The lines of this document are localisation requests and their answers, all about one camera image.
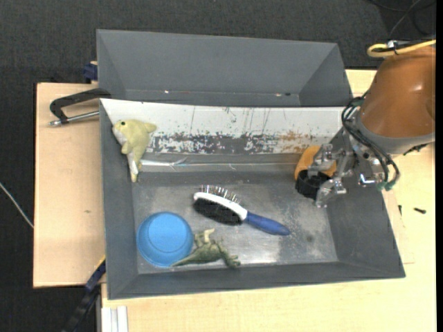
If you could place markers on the green toy dinosaur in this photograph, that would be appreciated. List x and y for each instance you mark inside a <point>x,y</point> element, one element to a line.
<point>207,252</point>

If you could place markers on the grey metal bin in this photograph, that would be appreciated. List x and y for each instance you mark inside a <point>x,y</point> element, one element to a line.
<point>214,67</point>

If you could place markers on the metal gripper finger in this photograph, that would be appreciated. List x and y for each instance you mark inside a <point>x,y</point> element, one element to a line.
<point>323,161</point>
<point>331,189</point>

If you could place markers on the pale brown flat board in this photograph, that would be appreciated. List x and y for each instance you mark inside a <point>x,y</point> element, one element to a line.
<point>65,185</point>

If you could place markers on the yellow-green plush toy animal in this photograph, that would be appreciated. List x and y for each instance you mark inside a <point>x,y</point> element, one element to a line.
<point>136,135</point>

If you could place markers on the yellow and black toy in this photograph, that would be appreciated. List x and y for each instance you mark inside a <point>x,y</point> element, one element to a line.
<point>306,185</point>

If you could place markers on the blue and white hairbrush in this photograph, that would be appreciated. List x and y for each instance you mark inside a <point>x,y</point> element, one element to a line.
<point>221,207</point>

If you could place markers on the blue plastic bowl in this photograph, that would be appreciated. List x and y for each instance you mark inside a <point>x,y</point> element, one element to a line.
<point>162,237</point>

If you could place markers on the small black screw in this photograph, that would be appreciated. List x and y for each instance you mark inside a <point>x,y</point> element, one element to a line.
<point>420,210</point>

